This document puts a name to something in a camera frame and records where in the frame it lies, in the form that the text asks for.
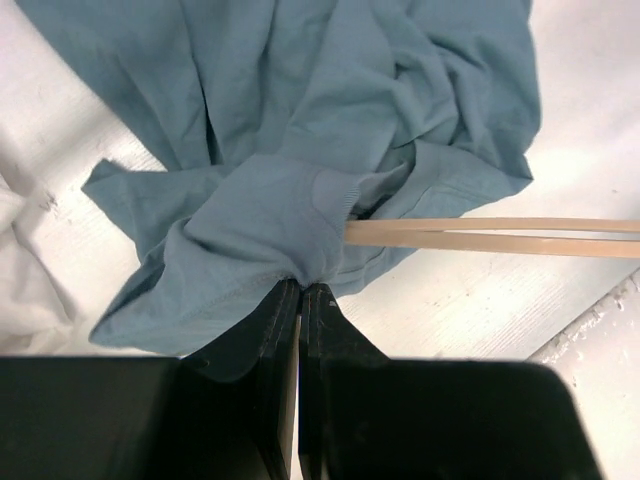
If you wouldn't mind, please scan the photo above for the beige wooden hanger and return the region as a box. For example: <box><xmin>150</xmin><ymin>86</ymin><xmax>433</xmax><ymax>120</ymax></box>
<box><xmin>344</xmin><ymin>217</ymin><xmax>639</xmax><ymax>259</ymax></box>

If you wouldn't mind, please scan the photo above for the teal blue t shirt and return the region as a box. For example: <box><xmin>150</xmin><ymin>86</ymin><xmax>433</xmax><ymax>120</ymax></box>
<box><xmin>20</xmin><ymin>1</ymin><xmax>540</xmax><ymax>356</ymax></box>

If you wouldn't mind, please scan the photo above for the white t shirt red print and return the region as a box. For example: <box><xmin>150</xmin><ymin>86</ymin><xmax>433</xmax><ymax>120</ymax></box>
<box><xmin>0</xmin><ymin>79</ymin><xmax>166</xmax><ymax>359</ymax></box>

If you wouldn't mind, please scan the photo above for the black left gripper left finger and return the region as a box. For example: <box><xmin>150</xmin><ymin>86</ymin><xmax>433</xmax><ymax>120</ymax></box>
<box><xmin>1</xmin><ymin>281</ymin><xmax>300</xmax><ymax>479</ymax></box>

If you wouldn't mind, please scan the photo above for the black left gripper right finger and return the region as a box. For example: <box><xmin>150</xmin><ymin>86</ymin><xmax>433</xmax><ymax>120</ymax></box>
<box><xmin>298</xmin><ymin>285</ymin><xmax>588</xmax><ymax>479</ymax></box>

